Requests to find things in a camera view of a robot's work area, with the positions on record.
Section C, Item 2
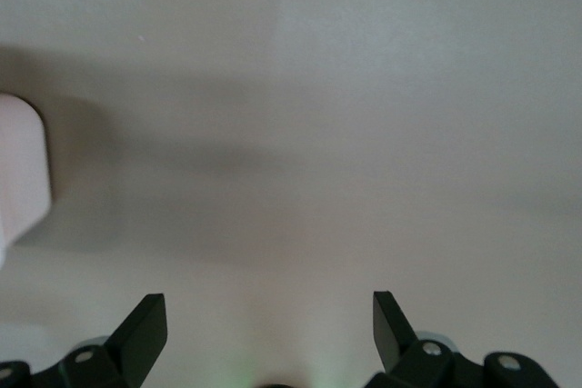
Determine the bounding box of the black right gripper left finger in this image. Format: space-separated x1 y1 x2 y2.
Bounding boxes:
61 293 168 388

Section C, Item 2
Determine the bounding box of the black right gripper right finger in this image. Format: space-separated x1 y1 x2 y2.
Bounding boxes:
367 290 458 388

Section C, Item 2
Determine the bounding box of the pink plastic storage box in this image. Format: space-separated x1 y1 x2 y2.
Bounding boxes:
0 91 52 271

